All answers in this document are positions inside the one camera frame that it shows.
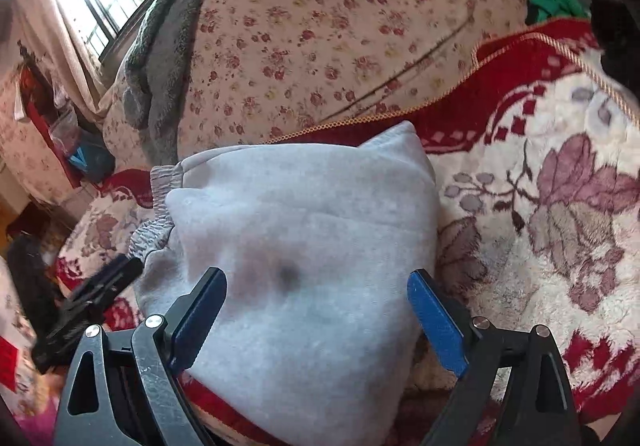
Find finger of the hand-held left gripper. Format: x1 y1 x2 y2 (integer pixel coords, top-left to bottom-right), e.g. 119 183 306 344
32 253 145 374

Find light grey fleece pants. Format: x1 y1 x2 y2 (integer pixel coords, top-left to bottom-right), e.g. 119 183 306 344
127 120 441 446

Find green cloth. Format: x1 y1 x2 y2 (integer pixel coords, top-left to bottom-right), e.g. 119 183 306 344
525 0 591 24

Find grey fleece garment with buttons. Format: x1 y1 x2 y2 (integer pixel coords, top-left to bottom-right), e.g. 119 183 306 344
122 0 236 164

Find red and white floral blanket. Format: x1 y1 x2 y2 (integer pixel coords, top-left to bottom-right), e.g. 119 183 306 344
52 19 640 446

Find pink floral quilt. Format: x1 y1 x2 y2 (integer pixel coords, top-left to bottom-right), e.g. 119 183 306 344
100 0 576 167

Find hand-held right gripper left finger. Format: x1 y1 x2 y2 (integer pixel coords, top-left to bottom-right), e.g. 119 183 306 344
52 267 227 446

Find blue bag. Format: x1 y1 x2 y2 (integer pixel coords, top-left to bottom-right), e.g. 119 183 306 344
65 131 116 184

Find pink cloth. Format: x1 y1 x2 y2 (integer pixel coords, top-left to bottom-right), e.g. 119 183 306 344
15 413 57 446

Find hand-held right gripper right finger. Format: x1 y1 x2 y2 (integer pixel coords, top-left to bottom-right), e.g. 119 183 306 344
407 269 583 446

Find beige curtain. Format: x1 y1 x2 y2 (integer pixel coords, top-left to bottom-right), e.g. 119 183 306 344
10 0 116 127

